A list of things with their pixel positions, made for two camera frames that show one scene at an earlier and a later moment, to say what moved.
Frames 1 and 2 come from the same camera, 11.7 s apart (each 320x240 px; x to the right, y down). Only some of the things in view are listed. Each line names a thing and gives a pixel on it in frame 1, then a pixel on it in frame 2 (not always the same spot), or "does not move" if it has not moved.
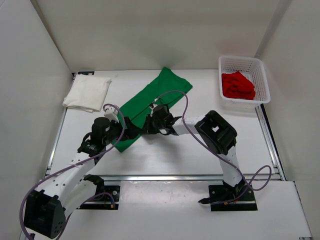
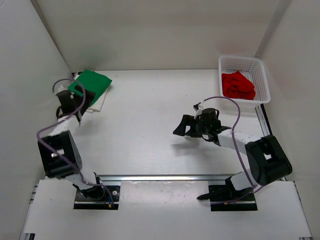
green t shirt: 166,86 → 92,81
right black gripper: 149,129 → 188,120
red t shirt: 235,85 does not move
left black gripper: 132,130 → 89,97
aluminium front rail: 186,177 does not move
